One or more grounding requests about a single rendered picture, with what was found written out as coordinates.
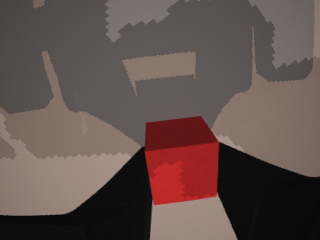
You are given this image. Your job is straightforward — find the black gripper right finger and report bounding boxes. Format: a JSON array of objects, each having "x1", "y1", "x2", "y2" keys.
[{"x1": 217, "y1": 143, "x2": 320, "y2": 240}]

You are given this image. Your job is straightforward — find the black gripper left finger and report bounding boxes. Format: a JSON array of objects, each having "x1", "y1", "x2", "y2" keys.
[{"x1": 0, "y1": 147, "x2": 152, "y2": 240}]

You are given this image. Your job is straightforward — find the red block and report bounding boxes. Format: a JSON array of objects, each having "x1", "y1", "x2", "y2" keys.
[{"x1": 144, "y1": 116, "x2": 219, "y2": 205}]

